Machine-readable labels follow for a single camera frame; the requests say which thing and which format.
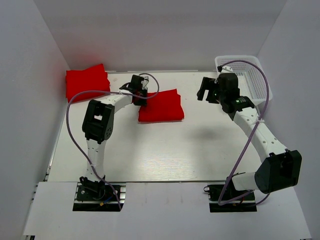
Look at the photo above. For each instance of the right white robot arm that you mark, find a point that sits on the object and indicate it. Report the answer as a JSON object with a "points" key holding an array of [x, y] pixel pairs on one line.
{"points": [[280, 167]]}

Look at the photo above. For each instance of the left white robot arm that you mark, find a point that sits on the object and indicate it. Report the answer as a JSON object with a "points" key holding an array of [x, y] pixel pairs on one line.
{"points": [[98, 122]]}

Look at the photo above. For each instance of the white plastic basket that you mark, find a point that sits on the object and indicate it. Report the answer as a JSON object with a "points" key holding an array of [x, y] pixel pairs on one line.
{"points": [[250, 81]]}

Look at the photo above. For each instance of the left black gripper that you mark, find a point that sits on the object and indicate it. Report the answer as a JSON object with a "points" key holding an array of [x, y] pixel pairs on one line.
{"points": [[142, 102]]}

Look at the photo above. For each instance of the folded red t-shirt stack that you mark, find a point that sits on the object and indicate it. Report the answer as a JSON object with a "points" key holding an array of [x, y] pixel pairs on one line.
{"points": [[90, 79]]}

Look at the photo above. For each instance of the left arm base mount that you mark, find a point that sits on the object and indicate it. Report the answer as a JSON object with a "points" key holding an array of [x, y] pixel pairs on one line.
{"points": [[98, 196]]}

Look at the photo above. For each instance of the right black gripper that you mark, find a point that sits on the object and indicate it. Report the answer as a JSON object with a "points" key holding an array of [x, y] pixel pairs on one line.
{"points": [[208, 84]]}

